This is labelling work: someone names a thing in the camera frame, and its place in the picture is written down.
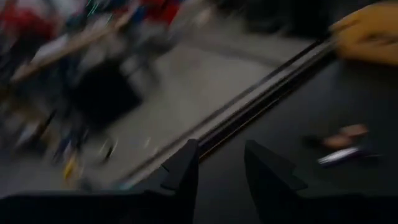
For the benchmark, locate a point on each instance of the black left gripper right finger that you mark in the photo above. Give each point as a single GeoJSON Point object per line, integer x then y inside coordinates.
{"type": "Point", "coordinates": [270, 186]}

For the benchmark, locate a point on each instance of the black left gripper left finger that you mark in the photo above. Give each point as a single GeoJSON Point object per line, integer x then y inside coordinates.
{"type": "Point", "coordinates": [183, 186]}

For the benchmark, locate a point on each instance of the silver and black battery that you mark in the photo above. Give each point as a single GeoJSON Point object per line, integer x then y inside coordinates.
{"type": "Point", "coordinates": [339, 155]}

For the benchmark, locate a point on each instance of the yellow plastic basket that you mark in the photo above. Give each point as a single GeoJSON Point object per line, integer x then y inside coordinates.
{"type": "Point", "coordinates": [367, 37]}

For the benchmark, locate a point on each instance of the black aluminium table frame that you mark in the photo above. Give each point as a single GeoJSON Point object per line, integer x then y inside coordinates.
{"type": "Point", "coordinates": [248, 104]}

